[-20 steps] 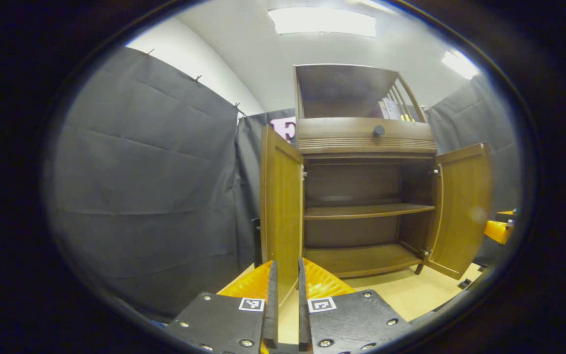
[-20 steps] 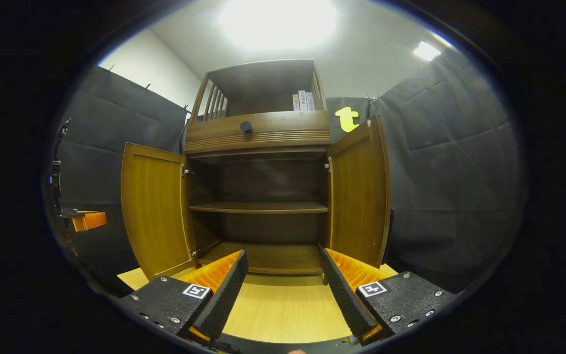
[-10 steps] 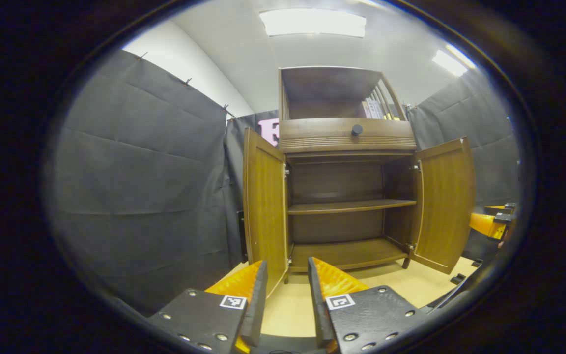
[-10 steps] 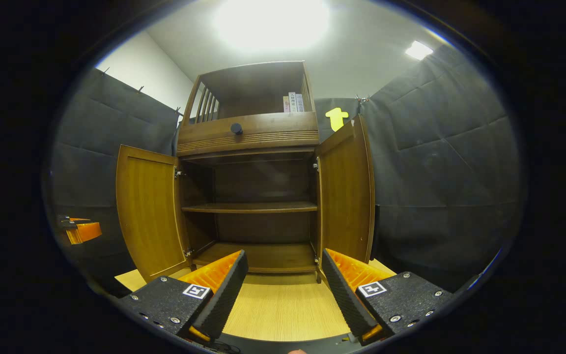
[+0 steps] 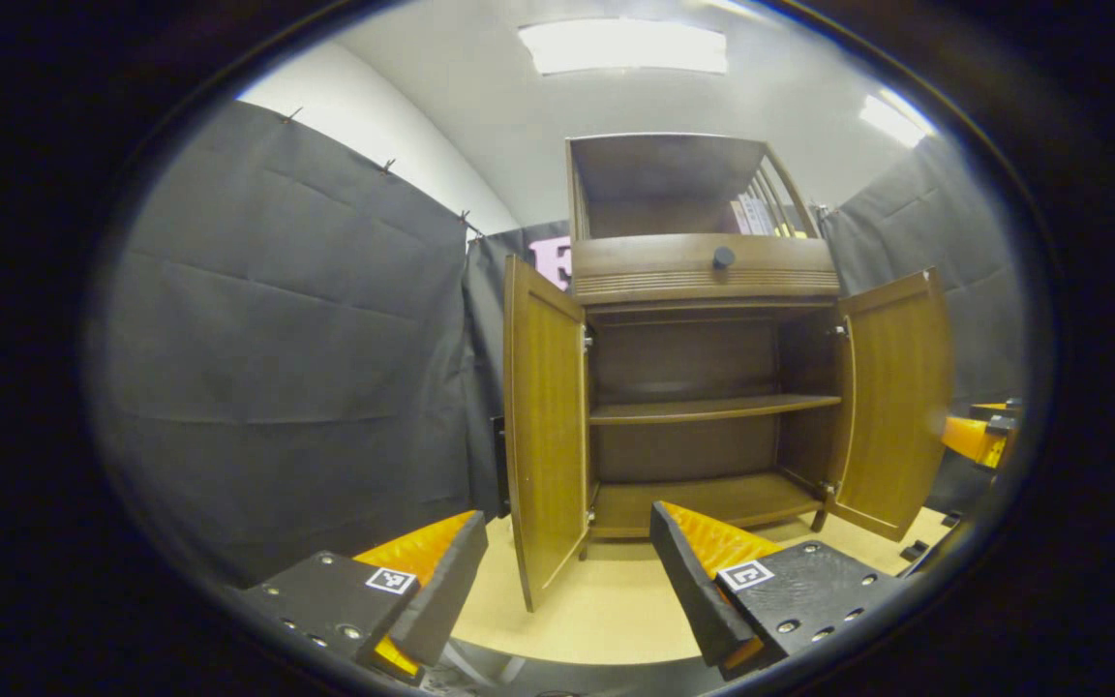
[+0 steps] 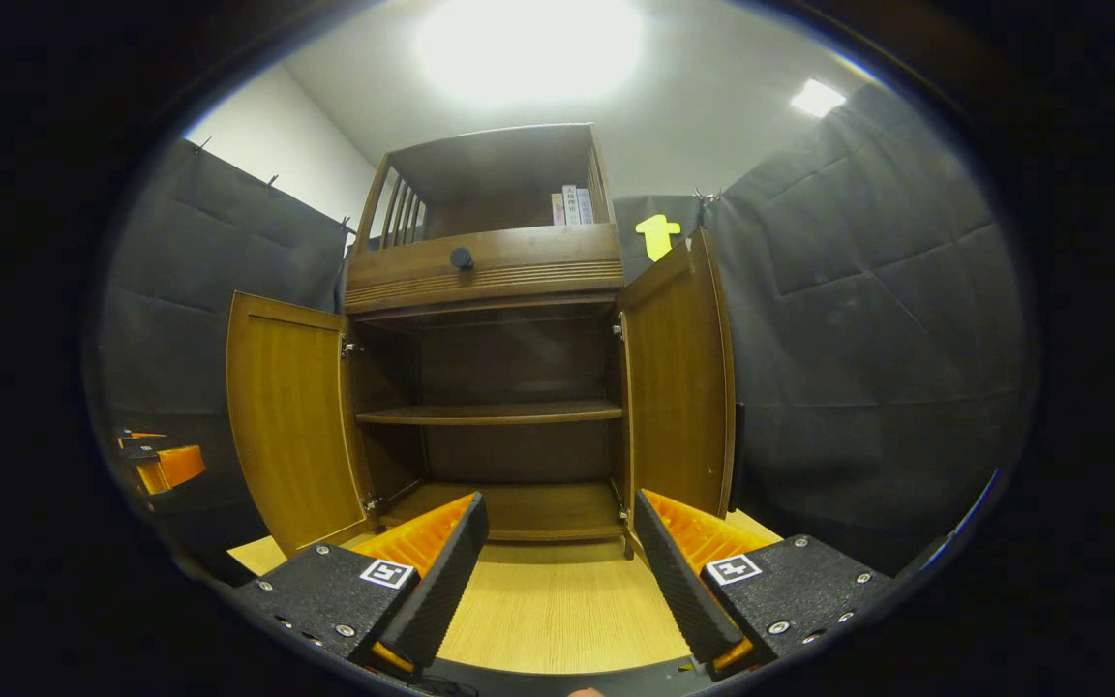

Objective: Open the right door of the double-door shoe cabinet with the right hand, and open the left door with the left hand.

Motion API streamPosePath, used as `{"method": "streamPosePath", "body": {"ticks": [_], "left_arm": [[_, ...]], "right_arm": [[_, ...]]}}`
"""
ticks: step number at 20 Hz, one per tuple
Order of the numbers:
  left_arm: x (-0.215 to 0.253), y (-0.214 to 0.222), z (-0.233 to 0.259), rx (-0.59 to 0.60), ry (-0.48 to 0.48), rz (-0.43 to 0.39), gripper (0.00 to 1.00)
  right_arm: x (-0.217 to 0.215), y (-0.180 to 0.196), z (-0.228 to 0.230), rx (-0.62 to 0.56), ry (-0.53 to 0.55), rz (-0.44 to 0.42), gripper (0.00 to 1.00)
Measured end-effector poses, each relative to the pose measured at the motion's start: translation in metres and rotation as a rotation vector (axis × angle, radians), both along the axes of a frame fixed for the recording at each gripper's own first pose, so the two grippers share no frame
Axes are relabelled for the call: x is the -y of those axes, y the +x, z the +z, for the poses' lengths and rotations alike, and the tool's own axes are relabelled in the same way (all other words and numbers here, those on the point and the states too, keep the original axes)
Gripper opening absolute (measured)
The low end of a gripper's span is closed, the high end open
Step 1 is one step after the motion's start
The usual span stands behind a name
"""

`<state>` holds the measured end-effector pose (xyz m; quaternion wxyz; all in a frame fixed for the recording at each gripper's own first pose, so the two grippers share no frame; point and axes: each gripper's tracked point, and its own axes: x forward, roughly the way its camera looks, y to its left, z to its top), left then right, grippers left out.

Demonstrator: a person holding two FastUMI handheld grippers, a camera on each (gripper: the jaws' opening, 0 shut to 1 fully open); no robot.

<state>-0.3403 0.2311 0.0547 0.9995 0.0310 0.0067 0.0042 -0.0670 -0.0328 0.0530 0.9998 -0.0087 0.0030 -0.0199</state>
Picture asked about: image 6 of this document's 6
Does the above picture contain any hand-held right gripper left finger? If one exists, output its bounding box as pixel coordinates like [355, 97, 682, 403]
[233, 491, 491, 679]

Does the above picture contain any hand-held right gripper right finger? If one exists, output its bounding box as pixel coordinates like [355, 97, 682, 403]
[633, 489, 897, 679]

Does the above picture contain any wooden cabinet door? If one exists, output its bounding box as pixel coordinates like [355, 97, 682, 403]
[226, 292, 375, 558]
[616, 227, 738, 548]

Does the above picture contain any wooden double-door shoe cabinet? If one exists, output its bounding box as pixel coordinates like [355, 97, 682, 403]
[340, 123, 631, 562]

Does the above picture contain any wooden inner cabinet shelf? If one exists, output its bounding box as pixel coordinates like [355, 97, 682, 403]
[356, 400, 624, 427]

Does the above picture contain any black backdrop cloth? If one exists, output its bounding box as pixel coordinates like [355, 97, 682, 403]
[93, 82, 1038, 572]

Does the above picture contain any small ceiling light panel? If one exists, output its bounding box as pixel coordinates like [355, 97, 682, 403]
[790, 77, 849, 119]

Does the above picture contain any large ceiling light panel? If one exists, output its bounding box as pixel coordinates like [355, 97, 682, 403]
[412, 0, 646, 107]

